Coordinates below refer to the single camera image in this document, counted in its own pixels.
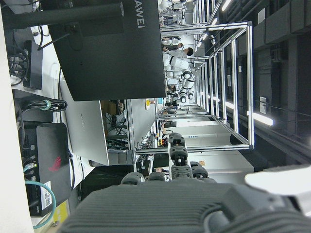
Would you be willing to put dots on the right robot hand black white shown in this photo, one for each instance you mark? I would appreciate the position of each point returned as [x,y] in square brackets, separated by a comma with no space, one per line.
[155,208]

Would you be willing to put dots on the silver monitor stand cylinder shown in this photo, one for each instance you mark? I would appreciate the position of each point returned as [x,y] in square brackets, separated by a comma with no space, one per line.
[125,157]

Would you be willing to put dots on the yellow sticker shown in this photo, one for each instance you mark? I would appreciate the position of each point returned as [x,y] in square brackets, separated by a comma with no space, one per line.
[60,213]

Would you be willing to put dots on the silver laptop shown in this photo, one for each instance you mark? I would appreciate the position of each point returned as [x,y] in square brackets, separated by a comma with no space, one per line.
[87,131]

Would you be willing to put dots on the black desktop computer red logo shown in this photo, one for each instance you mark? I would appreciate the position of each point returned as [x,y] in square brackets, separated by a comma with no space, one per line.
[53,160]

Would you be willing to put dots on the white humanoid robot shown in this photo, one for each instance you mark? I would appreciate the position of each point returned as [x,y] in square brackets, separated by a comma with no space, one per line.
[185,80]

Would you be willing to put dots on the bright ceiling light tube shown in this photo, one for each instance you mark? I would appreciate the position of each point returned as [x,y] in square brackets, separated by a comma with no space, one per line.
[262,119]

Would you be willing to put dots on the person in grey shirt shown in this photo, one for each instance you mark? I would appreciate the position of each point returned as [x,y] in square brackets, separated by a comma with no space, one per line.
[181,53]

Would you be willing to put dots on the black Huawei monitor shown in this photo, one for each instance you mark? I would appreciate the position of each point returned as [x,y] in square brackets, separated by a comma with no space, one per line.
[111,55]

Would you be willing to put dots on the black docking box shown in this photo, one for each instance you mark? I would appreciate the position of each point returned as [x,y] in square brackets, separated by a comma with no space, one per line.
[34,65]

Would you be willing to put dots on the large aluminium cage frame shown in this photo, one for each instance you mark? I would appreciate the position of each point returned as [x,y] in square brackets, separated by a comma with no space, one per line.
[250,82]

